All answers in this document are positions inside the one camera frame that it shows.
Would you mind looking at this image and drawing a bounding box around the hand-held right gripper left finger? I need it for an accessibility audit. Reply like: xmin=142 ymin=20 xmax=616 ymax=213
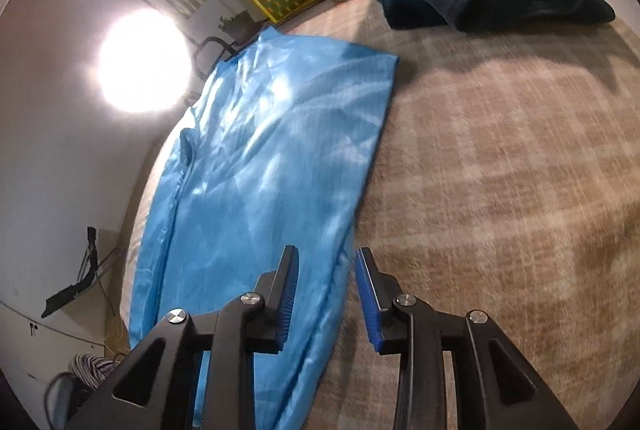
xmin=64 ymin=245 xmax=301 ymax=430

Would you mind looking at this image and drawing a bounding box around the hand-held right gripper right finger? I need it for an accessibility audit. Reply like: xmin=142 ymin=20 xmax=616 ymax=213
xmin=355 ymin=247 xmax=580 ymax=430

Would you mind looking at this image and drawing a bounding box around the blue jacket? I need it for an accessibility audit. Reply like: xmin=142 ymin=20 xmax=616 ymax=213
xmin=129 ymin=26 xmax=401 ymax=430

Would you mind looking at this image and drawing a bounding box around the black white striped cloth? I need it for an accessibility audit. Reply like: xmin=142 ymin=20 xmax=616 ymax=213
xmin=67 ymin=352 xmax=118 ymax=393

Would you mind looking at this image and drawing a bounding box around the black folding stand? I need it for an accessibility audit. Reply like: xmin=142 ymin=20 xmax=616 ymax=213
xmin=42 ymin=225 xmax=101 ymax=318

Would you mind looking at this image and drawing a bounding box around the ring light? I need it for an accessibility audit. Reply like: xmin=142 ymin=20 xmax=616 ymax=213
xmin=97 ymin=8 xmax=193 ymax=113

